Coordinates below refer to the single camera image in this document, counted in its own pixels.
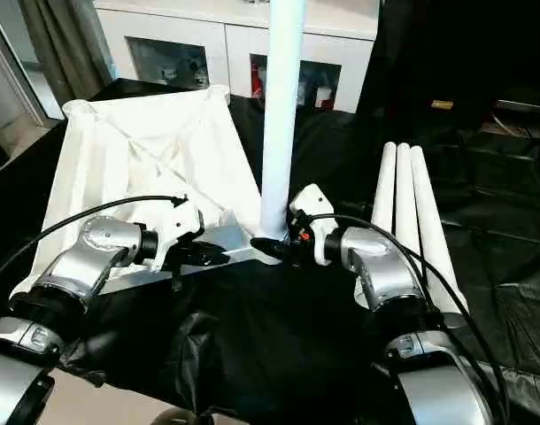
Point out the white plastic table leg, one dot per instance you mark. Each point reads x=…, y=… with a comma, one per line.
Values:
x=281, y=110
x=383, y=186
x=406, y=199
x=429, y=221

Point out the white plastic table top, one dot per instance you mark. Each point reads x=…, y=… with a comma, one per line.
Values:
x=119, y=146

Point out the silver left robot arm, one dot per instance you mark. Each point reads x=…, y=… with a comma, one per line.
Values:
x=84, y=257

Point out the black plastic mat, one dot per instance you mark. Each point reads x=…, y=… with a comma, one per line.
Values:
x=274, y=332

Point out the black box with yellow label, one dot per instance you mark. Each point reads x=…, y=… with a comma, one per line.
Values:
x=420, y=53

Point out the white glass-door cabinet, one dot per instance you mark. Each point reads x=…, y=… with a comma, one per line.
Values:
x=186, y=26

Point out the grey-brown curtain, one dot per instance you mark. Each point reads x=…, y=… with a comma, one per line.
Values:
x=71, y=44

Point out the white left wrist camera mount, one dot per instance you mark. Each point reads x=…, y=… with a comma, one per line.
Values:
x=181, y=226

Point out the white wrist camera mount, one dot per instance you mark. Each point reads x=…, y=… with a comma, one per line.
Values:
x=181, y=226
x=316, y=208

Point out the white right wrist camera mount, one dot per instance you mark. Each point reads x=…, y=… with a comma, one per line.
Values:
x=316, y=208

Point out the dark metal rail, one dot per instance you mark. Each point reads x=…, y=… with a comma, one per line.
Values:
x=524, y=106

